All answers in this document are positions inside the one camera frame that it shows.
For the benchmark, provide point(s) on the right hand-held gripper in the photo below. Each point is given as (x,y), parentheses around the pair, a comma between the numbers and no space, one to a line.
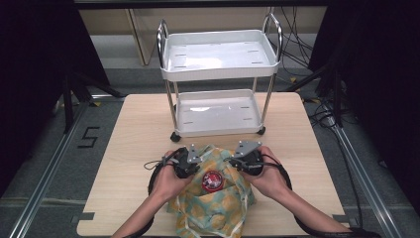
(249,162)

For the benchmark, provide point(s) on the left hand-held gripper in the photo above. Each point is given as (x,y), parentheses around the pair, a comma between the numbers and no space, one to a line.
(183,167)

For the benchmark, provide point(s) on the red round can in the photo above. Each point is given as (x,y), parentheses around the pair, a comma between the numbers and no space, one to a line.
(212,181)

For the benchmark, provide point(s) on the lemon print fabric bag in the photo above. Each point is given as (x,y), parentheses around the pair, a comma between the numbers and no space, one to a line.
(211,208)

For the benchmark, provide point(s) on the white two-tier cart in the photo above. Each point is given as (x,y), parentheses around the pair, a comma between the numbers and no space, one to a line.
(218,56)

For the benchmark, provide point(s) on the person's left hand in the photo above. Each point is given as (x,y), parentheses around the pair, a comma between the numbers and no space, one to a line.
(168,183)

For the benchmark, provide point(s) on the person's right hand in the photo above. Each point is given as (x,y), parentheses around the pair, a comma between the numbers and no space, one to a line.
(270,180)

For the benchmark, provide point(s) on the black metal stand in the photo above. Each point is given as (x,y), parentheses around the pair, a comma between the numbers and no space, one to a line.
(336,99)
(68,105)

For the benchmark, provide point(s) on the beige wooden cabinet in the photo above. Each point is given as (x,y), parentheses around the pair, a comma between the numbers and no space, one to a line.
(142,36)

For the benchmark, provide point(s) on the black curtain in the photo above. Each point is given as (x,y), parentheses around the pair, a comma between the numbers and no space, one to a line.
(386,82)
(33,66)

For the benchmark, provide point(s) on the dark table bracket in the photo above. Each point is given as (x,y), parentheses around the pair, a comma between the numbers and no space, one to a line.
(341,219)

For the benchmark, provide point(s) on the aluminium floor rail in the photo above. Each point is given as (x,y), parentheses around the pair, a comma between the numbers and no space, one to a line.
(43,178)
(366,185)

